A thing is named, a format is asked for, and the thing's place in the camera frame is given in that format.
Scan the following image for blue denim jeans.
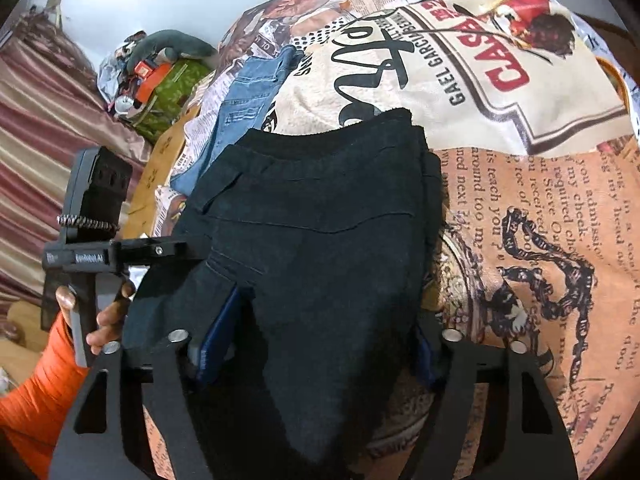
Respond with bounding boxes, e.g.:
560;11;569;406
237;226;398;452
171;44;307;197

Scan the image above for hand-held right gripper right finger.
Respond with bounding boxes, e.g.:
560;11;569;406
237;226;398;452
400;326;582;480

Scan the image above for person's left forearm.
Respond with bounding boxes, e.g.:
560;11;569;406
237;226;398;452
0;311;94;480

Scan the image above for person's left hand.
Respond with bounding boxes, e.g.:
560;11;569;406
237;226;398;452
55;280;137;353

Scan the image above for striped pink curtain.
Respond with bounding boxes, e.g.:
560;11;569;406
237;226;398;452
0;14;152;313

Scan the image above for orange toy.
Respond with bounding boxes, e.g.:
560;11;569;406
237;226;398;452
131;59;174;107

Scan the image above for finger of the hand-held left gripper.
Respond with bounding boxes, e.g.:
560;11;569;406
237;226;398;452
117;236;212;267

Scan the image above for printed blanket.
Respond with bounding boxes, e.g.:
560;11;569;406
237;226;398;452
140;0;640;480

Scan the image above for black pants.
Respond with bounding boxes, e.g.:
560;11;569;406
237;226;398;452
121;107;446;467

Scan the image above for grey plush toy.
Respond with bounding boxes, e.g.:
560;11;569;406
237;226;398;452
131;29;219;67

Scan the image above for wooden board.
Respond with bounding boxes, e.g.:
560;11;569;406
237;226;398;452
119;109;202;242

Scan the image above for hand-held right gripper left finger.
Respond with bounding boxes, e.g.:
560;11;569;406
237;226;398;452
50;284;244;480

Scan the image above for green printed cloth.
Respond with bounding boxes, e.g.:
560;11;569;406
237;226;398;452
134;59;217;142

